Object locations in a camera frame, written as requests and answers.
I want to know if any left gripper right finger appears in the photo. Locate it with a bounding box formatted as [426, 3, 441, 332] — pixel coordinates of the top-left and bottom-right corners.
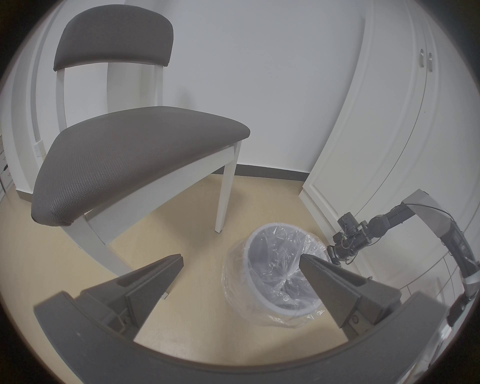
[299, 253, 403, 342]

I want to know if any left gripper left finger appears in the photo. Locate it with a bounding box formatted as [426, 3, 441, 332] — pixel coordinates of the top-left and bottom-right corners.
[76, 254, 184, 341]

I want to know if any clear plastic bag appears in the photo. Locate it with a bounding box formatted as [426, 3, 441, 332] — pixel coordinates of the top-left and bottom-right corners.
[221, 222, 331, 329]

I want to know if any white trash bin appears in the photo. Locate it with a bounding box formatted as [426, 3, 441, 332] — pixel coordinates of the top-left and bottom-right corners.
[244, 223, 327, 312]

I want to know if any white wardrobe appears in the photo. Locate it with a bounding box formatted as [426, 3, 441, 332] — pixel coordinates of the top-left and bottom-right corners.
[300, 0, 480, 319]

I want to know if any grey and white chair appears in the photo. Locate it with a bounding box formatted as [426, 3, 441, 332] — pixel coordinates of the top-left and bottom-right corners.
[31, 4, 251, 300]

